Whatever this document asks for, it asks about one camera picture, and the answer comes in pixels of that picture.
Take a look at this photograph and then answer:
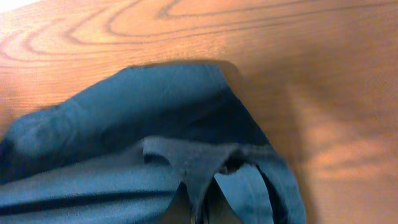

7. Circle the navy blue shorts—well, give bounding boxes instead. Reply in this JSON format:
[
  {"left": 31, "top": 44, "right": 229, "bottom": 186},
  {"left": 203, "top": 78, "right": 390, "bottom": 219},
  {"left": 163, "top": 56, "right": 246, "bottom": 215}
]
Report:
[{"left": 1, "top": 64, "right": 306, "bottom": 223}]

